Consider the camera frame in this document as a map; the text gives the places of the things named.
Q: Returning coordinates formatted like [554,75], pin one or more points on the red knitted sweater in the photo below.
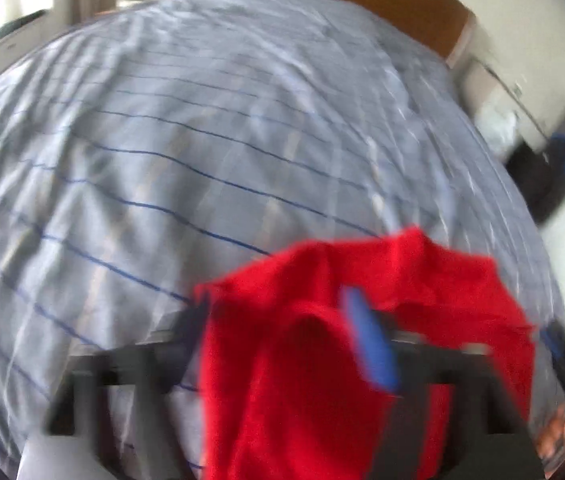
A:
[287,360]

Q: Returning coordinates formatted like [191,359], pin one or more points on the person's right hand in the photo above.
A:
[560,435]

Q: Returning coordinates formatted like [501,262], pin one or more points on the black and blue bag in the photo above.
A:
[547,175]

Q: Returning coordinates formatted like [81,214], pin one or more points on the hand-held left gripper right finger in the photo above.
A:
[370,345]

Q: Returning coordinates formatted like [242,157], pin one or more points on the blue striped bed sheet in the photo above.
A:
[187,135]

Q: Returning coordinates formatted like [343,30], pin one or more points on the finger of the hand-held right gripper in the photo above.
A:
[555,341]

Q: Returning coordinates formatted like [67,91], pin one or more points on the white cabinet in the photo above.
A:
[507,100]

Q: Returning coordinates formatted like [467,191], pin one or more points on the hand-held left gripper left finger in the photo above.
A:
[112,385]

